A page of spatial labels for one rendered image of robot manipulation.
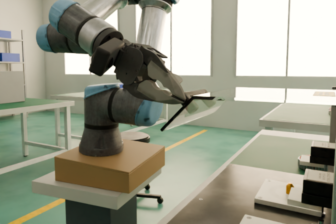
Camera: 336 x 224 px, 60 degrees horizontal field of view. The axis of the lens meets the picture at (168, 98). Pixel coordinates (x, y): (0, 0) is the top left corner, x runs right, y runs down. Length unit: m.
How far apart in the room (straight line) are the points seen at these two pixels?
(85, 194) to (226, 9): 5.01
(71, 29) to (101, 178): 0.47
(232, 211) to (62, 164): 0.54
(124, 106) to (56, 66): 7.29
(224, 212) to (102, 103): 0.49
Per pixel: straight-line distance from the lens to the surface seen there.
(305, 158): 0.83
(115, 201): 0.88
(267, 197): 0.82
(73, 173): 0.98
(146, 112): 0.88
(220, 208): 0.76
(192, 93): 0.54
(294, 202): 0.57
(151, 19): 0.98
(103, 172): 0.91
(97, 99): 0.96
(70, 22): 0.64
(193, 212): 0.74
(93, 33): 0.60
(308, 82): 5.29
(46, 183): 1.03
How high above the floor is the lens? 1.10
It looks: 6 degrees down
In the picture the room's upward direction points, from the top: straight up
